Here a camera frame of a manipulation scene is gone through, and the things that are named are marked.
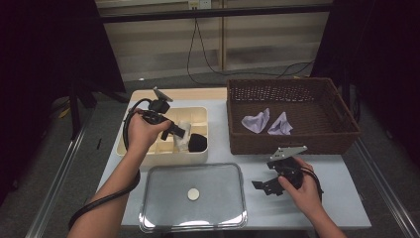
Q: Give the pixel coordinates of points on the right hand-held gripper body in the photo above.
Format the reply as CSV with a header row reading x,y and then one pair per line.
x,y
290,172

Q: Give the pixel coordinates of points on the cream compartment storage box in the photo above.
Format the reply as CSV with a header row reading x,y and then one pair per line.
x,y
194,115

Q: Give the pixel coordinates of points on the black sock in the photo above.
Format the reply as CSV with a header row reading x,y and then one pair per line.
x,y
198,142

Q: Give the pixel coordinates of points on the person's right hand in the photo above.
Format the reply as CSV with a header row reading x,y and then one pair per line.
x,y
307,198

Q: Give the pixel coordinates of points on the brown wicker basket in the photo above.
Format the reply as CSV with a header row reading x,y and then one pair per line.
x,y
330,115

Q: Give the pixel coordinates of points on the black horizontal bar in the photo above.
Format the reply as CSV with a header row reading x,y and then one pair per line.
x,y
214,14

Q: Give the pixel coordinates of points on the dark curtain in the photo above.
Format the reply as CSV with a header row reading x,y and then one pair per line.
x,y
49,49
396,33

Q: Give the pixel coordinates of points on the wooden vertical post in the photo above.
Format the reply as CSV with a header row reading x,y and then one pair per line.
x,y
224,39

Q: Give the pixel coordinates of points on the clear lid with round knob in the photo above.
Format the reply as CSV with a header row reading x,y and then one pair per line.
x,y
214,185

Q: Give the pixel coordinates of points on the person's left hand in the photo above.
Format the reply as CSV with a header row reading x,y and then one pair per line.
x,y
142,135

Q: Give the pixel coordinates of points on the metal floor rail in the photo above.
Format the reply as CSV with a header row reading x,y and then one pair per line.
x,y
56,188
389,198

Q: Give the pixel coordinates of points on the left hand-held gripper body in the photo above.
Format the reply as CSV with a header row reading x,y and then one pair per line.
x,y
158,107

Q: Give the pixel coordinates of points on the white wall socket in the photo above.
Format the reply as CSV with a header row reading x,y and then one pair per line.
x,y
199,4

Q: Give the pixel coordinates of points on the black metal stand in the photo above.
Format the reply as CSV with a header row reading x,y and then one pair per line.
x,y
75,112

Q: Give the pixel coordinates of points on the small yellow floor object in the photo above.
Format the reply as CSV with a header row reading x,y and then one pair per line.
x,y
64,113

